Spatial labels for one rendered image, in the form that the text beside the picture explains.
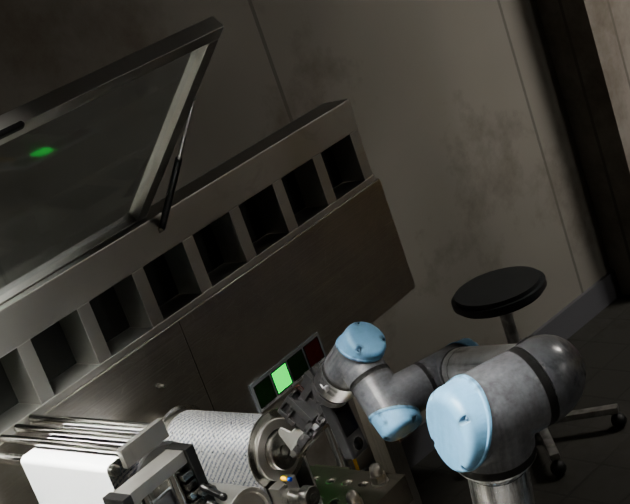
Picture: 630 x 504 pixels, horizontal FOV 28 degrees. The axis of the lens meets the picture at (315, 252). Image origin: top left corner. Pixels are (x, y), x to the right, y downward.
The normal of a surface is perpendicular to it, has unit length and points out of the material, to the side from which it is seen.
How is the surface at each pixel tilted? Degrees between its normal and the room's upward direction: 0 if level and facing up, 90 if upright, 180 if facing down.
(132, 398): 90
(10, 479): 90
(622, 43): 90
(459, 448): 82
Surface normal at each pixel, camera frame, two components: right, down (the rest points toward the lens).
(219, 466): -0.57, 0.48
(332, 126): 0.74, -0.04
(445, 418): -0.88, 0.29
